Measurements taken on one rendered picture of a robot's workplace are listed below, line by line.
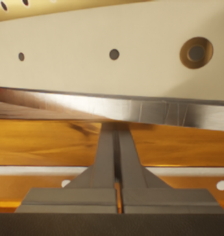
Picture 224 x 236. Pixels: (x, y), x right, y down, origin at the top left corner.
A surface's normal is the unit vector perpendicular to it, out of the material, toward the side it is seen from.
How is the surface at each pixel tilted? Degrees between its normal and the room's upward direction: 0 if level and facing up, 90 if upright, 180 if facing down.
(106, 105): 90
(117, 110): 90
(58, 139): 90
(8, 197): 97
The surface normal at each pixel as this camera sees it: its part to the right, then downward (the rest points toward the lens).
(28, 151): 0.00, 0.28
